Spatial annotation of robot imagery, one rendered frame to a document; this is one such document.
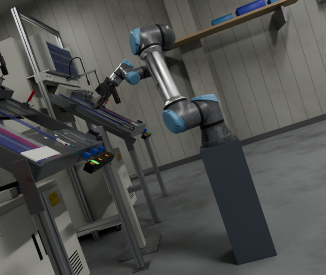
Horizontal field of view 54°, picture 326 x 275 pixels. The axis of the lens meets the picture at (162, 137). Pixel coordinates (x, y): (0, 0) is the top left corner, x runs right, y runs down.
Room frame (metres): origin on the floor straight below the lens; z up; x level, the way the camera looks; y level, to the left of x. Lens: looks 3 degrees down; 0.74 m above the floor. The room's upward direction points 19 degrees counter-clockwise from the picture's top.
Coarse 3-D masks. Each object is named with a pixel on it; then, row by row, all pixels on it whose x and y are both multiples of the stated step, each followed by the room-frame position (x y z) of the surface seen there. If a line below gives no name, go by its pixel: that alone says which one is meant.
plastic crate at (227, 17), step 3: (225, 15) 4.03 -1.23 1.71; (228, 15) 4.03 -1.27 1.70; (231, 15) 4.03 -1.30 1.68; (219, 18) 4.05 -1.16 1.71; (222, 18) 4.05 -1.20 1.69; (225, 18) 4.04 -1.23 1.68; (228, 18) 4.03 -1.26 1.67; (231, 18) 4.03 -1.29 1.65; (213, 21) 4.07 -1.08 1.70; (216, 21) 4.06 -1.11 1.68; (219, 21) 4.05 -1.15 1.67; (222, 21) 4.05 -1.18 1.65; (213, 24) 4.07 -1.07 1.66; (216, 24) 4.06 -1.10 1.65
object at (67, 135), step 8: (32, 136) 1.29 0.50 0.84; (40, 136) 1.34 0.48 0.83; (56, 136) 1.45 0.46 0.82; (64, 136) 1.51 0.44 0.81; (72, 136) 1.58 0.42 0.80; (80, 136) 1.65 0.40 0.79; (48, 144) 1.29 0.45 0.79; (56, 144) 1.34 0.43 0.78; (72, 144) 1.45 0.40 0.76; (80, 144) 1.48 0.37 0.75; (88, 144) 1.57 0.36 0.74; (64, 152) 1.28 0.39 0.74
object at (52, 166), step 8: (96, 144) 1.56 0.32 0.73; (72, 152) 1.25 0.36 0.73; (80, 152) 1.35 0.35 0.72; (88, 152) 1.49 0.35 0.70; (48, 160) 1.05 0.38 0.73; (56, 160) 1.11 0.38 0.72; (64, 160) 1.20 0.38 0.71; (72, 160) 1.29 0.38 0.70; (80, 160) 1.41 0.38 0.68; (48, 168) 1.07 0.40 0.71; (56, 168) 1.15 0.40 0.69; (64, 168) 1.24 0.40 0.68; (40, 176) 1.04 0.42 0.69; (48, 176) 1.11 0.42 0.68
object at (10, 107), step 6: (0, 102) 1.59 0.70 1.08; (6, 102) 1.64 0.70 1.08; (12, 102) 1.70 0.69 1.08; (0, 108) 1.49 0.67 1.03; (6, 108) 1.53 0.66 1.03; (12, 108) 1.58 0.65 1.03; (18, 108) 1.62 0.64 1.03; (0, 114) 1.39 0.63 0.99; (12, 114) 1.48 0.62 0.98; (18, 114) 1.53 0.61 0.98; (24, 114) 1.57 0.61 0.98; (30, 114) 1.63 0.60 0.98; (36, 114) 1.69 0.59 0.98; (0, 120) 1.47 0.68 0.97
